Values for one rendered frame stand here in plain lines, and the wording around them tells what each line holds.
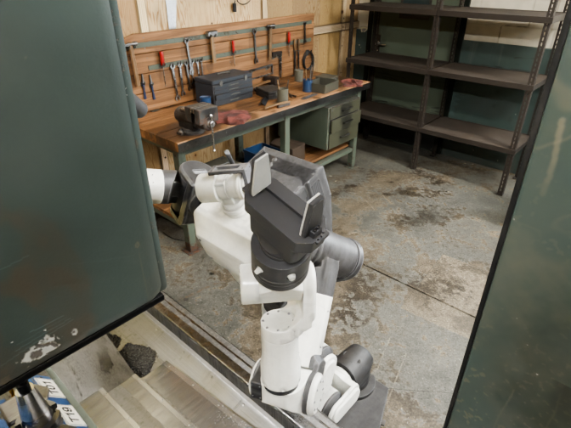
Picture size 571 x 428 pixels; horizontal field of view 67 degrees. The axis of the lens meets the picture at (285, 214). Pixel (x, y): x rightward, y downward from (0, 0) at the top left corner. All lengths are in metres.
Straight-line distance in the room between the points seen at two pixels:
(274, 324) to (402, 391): 1.69
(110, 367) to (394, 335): 1.62
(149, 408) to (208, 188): 0.73
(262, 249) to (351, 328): 2.06
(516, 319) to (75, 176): 0.62
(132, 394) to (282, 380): 0.77
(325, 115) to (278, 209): 3.39
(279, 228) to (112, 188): 0.29
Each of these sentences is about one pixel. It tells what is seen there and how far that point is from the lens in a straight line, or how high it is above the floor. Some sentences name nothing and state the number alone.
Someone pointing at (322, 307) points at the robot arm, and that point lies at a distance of 0.88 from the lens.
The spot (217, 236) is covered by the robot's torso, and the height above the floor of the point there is 1.29.
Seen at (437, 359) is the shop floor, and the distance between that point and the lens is 2.58.
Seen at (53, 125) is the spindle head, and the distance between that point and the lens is 0.25.
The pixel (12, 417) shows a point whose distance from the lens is 0.87.
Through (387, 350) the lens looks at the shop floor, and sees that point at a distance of 2.55.
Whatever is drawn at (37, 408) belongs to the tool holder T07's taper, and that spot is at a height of 1.26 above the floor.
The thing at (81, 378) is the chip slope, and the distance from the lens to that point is 1.57.
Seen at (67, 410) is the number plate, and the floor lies 0.94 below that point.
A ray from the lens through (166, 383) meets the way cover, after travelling 1.49.
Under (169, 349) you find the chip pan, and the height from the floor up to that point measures 0.67.
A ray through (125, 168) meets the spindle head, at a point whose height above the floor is 1.73.
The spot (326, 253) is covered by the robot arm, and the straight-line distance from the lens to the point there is 0.87.
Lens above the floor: 1.84
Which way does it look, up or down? 30 degrees down
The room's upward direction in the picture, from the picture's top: straight up
